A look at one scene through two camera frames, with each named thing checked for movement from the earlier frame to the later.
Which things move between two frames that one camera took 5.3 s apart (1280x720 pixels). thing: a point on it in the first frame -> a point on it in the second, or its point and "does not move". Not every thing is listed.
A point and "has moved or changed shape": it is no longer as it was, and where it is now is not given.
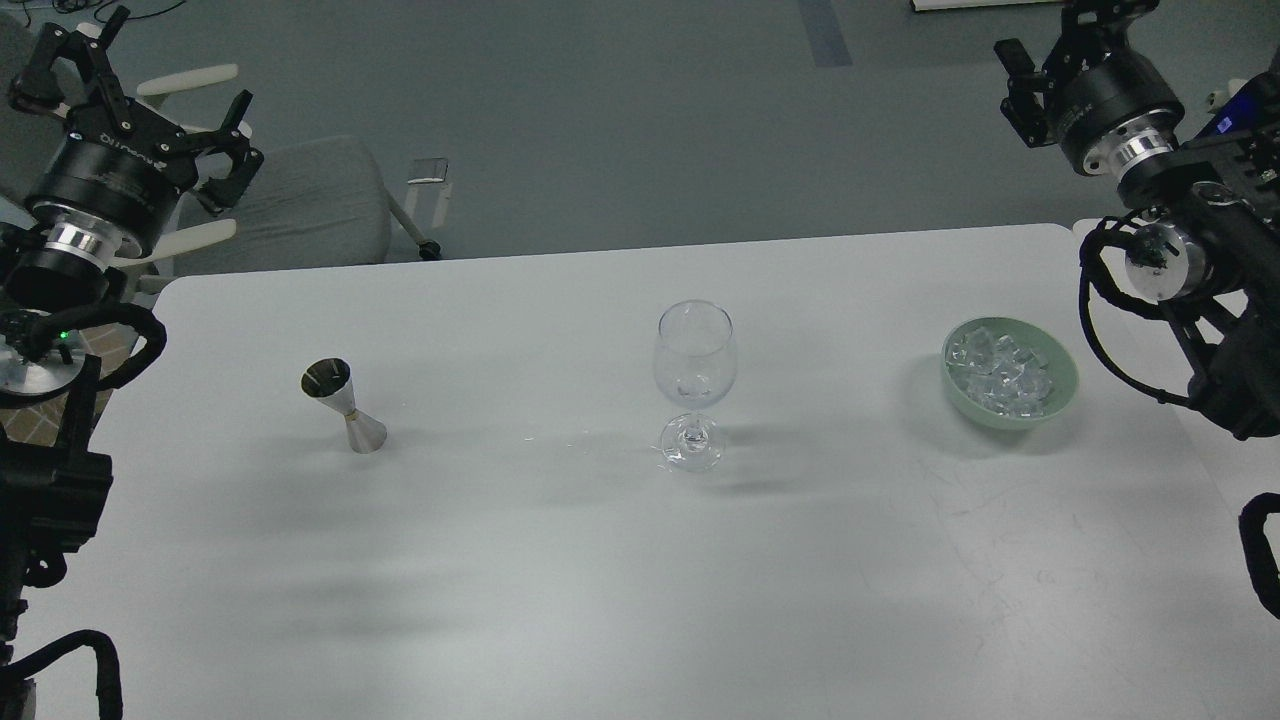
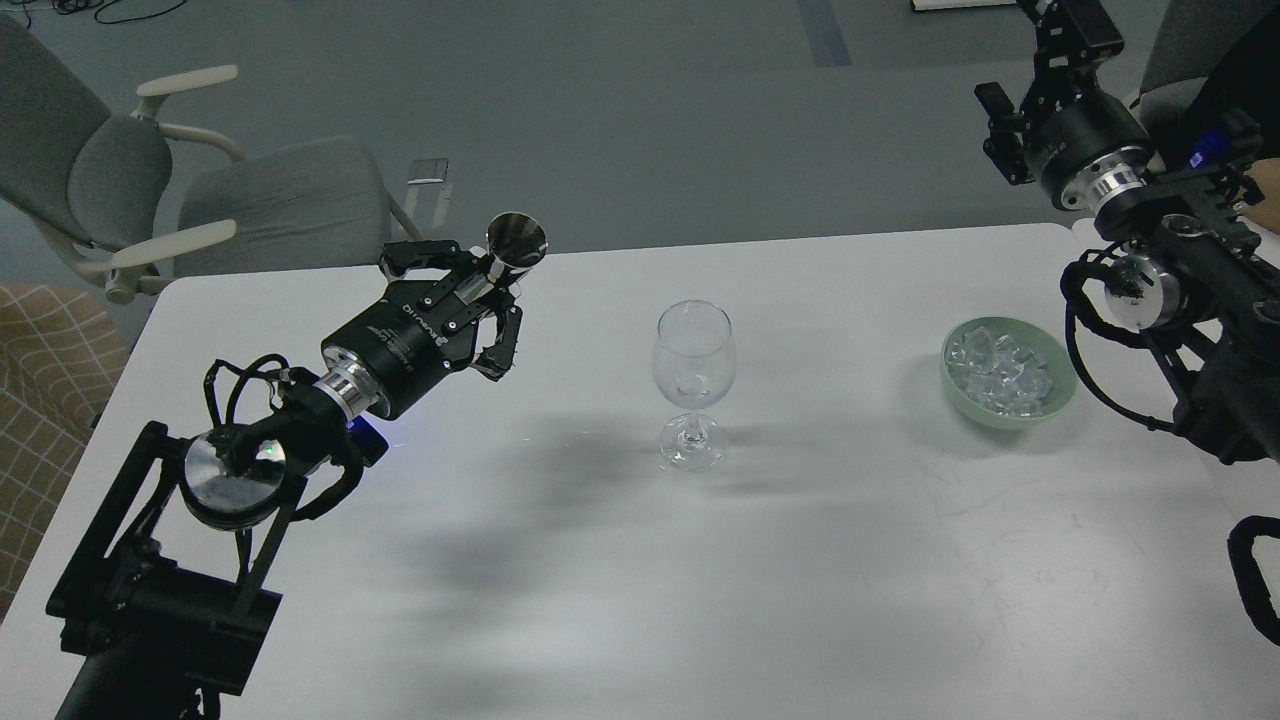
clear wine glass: x=695 y=359 does not move
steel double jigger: x=330 y=379 has moved or changed shape
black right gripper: x=1109 y=111 -> x=1086 y=145
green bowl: x=1008 y=374 does not move
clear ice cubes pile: x=1006 y=378 does not move
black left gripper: x=107 y=192 -> x=418 y=331
